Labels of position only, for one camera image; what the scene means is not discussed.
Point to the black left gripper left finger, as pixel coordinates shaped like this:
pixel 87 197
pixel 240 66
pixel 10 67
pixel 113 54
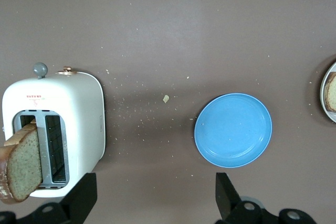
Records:
pixel 78 200

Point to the beige round plate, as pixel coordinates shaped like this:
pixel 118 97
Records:
pixel 323 95

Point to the white two-slot toaster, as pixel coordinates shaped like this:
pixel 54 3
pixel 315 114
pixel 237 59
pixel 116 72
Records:
pixel 78 108

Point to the blue round plate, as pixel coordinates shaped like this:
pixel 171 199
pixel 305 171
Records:
pixel 233 129

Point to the small bread crumb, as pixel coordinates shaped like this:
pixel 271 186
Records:
pixel 166 98

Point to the brown bread slice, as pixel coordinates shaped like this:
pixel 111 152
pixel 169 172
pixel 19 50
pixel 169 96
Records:
pixel 332 93
pixel 23 166

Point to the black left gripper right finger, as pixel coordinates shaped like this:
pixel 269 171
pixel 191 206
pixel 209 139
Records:
pixel 228 203

